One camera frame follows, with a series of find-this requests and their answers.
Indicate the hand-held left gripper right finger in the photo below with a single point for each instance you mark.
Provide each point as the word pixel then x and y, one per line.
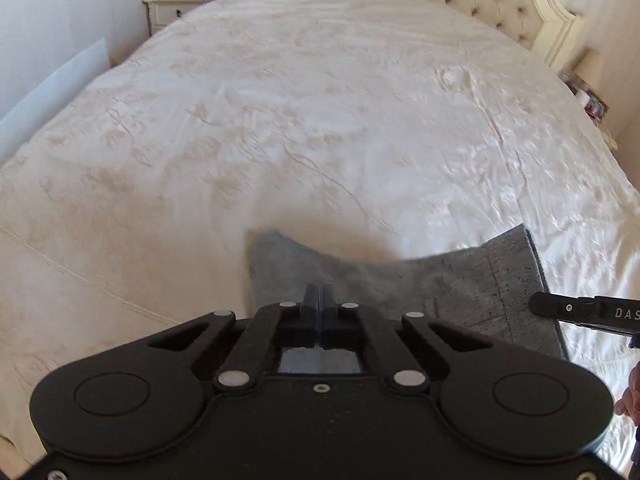
pixel 327 310

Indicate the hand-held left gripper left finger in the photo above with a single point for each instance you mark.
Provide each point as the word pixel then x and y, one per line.
pixel 314 310

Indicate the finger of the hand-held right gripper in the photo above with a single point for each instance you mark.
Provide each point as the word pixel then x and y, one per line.
pixel 575 307

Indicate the person's right hand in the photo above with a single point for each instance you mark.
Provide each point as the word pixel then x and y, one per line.
pixel 631 395

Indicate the cream embroidered bedspread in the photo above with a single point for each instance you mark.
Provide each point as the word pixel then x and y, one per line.
pixel 300 110

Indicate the small framed picture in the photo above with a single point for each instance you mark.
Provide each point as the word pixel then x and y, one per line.
pixel 595 106

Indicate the cream table lamp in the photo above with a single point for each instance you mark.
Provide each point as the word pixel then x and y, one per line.
pixel 594 67

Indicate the cream nightstand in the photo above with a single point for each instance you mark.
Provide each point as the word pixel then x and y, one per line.
pixel 175 7

